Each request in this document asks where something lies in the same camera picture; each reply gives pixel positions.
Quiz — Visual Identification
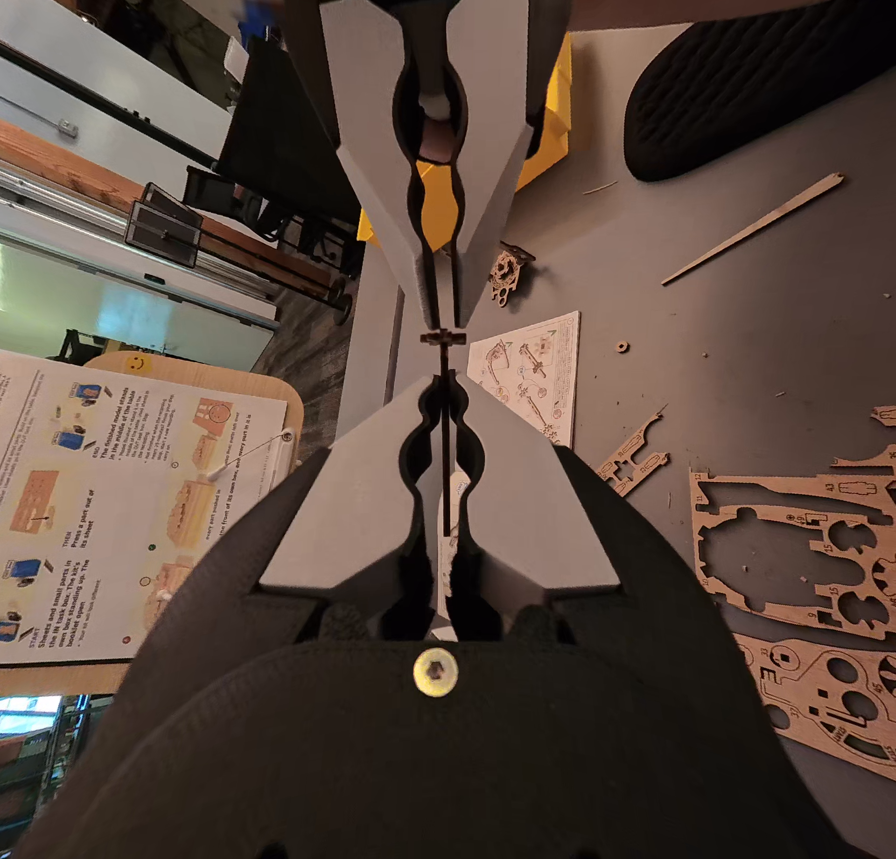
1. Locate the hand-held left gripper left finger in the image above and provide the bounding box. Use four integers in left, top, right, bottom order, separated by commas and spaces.
259, 375, 442, 639

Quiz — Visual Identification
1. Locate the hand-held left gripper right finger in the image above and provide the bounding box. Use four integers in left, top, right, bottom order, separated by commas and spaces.
450, 372, 620, 639

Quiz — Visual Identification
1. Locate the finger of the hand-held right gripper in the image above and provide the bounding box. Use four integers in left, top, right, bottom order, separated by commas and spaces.
446, 0, 541, 329
320, 0, 441, 329

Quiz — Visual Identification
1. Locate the assembled wooden sub-model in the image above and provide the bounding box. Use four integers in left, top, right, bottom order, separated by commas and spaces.
488, 243, 536, 310

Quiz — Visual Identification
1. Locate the wooden cutout parts sheet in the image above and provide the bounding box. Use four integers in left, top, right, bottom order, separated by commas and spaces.
735, 631, 896, 783
689, 445, 896, 639

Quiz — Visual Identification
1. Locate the yellow plastic bin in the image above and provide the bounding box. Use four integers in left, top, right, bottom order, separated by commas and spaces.
357, 33, 575, 251

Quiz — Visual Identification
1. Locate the black partition panel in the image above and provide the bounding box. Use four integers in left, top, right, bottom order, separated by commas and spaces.
217, 36, 361, 209

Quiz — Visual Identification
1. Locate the flat slotted wooden part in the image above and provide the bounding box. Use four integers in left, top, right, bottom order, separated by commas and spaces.
595, 411, 669, 496

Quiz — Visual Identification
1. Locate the white folding stand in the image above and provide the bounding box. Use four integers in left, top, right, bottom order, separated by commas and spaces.
206, 428, 295, 483

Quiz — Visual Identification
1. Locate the printed instruction booklet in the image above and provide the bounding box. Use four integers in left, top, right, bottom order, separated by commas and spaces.
437, 311, 582, 639

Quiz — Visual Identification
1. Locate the printed instruction poster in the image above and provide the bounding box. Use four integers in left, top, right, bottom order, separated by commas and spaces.
0, 348, 289, 664

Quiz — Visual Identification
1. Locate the black oval mesh pad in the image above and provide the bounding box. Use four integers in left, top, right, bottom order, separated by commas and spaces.
623, 19, 896, 182

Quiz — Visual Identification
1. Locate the long thin wooden strip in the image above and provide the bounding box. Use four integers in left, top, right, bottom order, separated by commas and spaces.
661, 172, 844, 286

